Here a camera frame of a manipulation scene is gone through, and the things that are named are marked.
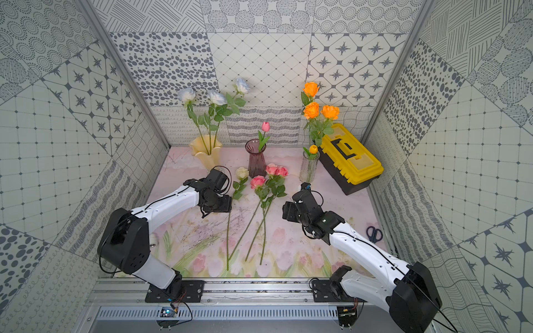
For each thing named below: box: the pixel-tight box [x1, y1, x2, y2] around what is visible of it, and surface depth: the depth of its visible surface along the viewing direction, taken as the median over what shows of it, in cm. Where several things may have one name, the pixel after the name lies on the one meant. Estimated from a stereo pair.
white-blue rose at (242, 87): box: [225, 77, 251, 116], surface depth 88 cm
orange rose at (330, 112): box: [320, 104, 340, 135], surface depth 87 cm
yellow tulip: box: [302, 144, 319, 160], surface depth 80 cm
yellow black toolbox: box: [317, 123, 384, 196], surface depth 95 cm
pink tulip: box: [257, 121, 271, 153], surface depth 94 cm
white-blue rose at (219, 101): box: [208, 92, 234, 148], surface depth 90 cm
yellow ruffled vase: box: [188, 134, 223, 172], surface depth 97 cm
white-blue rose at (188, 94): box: [178, 86, 210, 156], surface depth 92 cm
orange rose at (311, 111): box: [303, 101, 320, 148], surface depth 84 cm
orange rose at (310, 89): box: [301, 81, 320, 107], surface depth 86 cm
